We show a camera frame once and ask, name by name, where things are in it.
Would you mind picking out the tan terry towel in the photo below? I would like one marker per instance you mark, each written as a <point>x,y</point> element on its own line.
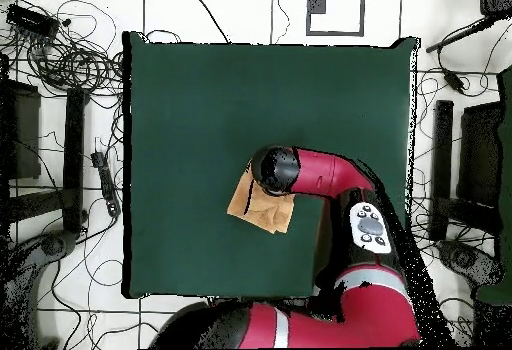
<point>268,214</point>

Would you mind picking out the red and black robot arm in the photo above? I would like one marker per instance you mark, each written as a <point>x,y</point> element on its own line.
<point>320,170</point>

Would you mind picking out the dark flat panel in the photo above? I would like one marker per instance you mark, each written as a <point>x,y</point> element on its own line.
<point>480,154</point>
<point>26,134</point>

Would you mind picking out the dark green table cloth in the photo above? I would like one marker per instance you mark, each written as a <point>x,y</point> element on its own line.
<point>192,126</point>

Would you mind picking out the black power strip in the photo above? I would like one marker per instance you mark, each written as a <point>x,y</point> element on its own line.
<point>106,184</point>

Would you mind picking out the black stand bar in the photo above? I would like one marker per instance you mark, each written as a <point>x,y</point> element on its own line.
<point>74,158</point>
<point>442,166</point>

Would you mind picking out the black power adapter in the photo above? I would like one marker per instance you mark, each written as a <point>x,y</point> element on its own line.
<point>454,81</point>

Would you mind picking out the black rod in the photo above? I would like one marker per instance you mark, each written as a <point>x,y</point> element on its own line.
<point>460,35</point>

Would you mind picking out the dark green hanging cloth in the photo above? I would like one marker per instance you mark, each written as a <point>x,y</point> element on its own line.
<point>506,166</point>

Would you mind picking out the black hub box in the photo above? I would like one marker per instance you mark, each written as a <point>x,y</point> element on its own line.
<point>30,20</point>

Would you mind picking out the black device box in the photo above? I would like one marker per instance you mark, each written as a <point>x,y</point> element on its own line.
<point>496,0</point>

